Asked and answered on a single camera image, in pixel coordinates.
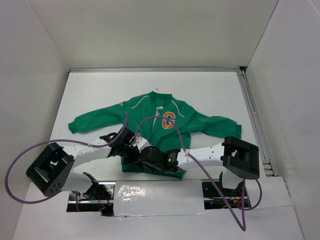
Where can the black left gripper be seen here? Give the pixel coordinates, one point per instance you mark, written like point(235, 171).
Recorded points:
point(133, 161)

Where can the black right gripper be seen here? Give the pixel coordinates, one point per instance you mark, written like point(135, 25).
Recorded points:
point(152, 168)

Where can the green zip jacket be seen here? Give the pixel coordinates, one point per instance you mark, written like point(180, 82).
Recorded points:
point(167, 123)

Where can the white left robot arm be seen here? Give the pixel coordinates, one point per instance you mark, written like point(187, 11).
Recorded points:
point(53, 170)

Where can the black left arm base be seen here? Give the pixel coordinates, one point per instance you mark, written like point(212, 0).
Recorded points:
point(89, 195)

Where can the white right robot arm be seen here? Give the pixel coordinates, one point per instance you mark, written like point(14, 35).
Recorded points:
point(239, 158)

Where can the white cover panel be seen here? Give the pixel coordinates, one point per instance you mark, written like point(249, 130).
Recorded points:
point(158, 198)

